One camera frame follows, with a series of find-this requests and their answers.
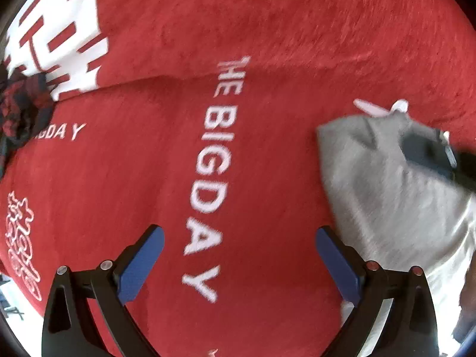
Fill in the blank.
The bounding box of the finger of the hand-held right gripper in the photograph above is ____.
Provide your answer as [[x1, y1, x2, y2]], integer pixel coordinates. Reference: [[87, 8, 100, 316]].
[[403, 126, 460, 179]]

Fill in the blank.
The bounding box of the red printed blanket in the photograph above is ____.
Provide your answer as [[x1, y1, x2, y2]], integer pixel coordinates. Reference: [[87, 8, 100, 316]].
[[0, 0, 476, 357]]

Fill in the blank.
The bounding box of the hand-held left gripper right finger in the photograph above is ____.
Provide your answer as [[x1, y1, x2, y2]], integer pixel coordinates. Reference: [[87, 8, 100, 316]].
[[315, 225, 439, 357]]

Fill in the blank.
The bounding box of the grey knitted small garment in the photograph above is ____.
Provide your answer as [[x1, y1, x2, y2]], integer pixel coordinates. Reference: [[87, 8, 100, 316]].
[[316, 113, 476, 357]]

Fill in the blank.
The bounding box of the red and black plaid cloth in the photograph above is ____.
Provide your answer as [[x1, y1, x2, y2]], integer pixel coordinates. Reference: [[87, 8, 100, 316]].
[[0, 59, 57, 173]]

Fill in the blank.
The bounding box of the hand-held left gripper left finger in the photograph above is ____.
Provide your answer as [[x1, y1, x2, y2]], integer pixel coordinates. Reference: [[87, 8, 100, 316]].
[[42, 224, 165, 357]]

